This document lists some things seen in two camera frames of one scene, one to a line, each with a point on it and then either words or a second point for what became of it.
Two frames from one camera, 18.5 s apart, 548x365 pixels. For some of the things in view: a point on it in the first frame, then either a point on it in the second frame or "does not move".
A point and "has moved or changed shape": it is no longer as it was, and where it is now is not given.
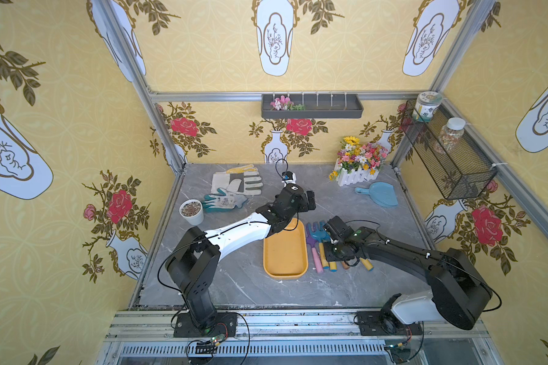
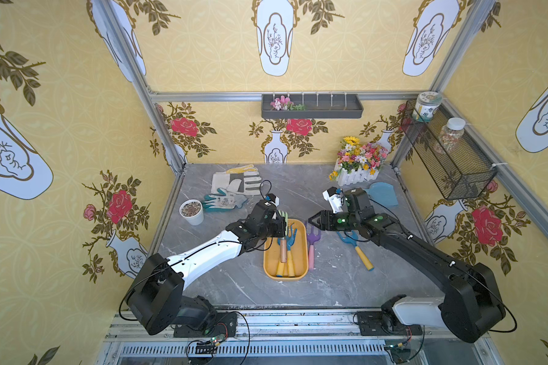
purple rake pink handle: x=311 y=240 has moved or changed shape
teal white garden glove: x=221 y=202 does not move
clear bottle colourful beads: x=450 y=135 does not move
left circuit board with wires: x=208 y=347 does not move
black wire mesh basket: x=463 y=172 does not move
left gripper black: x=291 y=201 -> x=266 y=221
